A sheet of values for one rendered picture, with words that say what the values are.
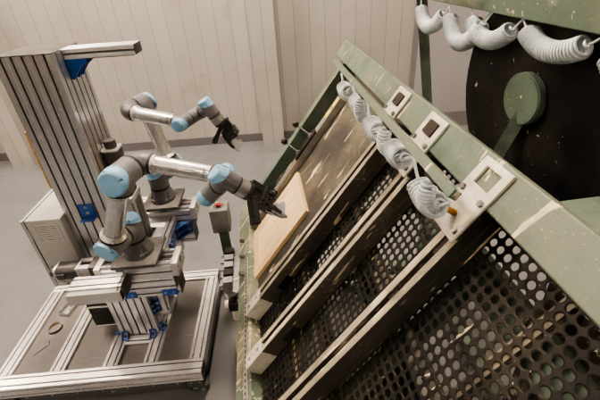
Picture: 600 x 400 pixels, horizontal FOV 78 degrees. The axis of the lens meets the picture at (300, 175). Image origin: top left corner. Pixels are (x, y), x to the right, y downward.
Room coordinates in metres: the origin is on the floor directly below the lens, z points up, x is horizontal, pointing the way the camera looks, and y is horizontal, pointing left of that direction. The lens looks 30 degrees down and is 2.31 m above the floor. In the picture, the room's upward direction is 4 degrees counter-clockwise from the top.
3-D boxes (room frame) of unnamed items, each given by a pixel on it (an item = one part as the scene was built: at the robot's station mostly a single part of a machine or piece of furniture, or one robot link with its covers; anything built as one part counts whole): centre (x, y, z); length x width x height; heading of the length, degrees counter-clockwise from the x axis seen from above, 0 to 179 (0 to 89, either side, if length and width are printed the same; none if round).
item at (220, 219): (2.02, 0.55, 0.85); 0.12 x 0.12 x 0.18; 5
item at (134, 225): (1.48, 0.87, 1.20); 0.13 x 0.12 x 0.14; 165
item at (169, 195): (1.98, 0.88, 1.09); 0.15 x 0.15 x 0.10
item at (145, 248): (1.49, 0.87, 1.09); 0.15 x 0.15 x 0.10
